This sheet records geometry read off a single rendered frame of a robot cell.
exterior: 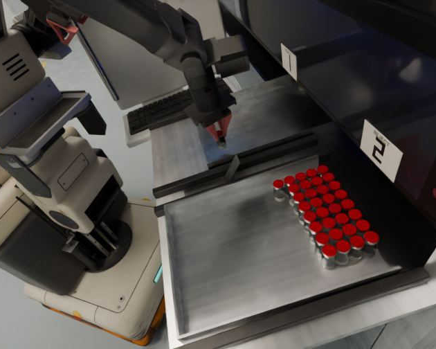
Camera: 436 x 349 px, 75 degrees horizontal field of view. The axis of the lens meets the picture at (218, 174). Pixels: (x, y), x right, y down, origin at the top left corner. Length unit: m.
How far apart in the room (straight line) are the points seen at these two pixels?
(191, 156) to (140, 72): 0.53
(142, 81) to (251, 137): 0.59
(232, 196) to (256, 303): 0.23
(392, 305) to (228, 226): 0.29
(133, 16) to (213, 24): 0.76
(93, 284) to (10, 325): 0.71
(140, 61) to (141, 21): 0.72
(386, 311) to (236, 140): 0.48
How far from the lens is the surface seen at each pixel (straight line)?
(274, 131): 0.74
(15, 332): 2.00
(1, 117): 0.83
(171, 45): 0.48
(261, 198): 0.60
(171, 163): 0.75
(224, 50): 0.55
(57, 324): 1.85
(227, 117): 0.62
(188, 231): 0.59
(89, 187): 0.98
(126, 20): 0.45
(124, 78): 1.18
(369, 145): 0.51
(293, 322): 0.47
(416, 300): 0.53
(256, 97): 0.88
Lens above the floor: 1.35
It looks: 45 degrees down
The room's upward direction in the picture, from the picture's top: 19 degrees counter-clockwise
